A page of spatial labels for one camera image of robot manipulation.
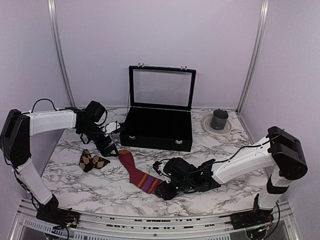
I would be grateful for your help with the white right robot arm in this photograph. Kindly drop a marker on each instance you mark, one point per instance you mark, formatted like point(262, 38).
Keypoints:
point(278, 149)

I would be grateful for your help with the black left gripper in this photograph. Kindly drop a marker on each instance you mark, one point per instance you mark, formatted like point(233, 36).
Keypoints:
point(105, 152)

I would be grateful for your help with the dark grey ceramic mug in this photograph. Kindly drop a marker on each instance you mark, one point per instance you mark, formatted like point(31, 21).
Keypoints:
point(219, 119)

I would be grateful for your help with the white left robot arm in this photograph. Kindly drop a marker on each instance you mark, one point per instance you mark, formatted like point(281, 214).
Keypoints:
point(20, 132)

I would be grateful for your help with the aluminium front rail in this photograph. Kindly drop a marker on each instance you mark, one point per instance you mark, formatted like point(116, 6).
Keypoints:
point(98, 226)

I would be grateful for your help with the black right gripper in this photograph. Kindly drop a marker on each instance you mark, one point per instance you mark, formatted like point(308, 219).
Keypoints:
point(166, 193)

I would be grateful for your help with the right aluminium corner post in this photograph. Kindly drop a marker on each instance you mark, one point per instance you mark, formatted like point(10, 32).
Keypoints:
point(261, 26)

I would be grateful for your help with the left aluminium corner post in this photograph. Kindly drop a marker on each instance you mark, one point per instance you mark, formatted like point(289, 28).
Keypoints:
point(59, 51)

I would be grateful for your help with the brown argyle sock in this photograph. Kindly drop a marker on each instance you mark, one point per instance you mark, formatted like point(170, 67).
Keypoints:
point(88, 162)

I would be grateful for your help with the black display case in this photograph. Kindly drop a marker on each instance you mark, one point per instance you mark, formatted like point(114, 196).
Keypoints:
point(160, 103)

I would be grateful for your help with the beige ceramic plate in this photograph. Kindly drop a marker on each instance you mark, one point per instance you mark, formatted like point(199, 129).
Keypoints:
point(205, 123)

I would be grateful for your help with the aluminium corner post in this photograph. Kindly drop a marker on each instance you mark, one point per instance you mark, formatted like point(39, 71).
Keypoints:
point(261, 26)
point(59, 51)

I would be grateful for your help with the maroon striped sock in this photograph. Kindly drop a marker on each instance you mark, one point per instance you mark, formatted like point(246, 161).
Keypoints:
point(145, 182)

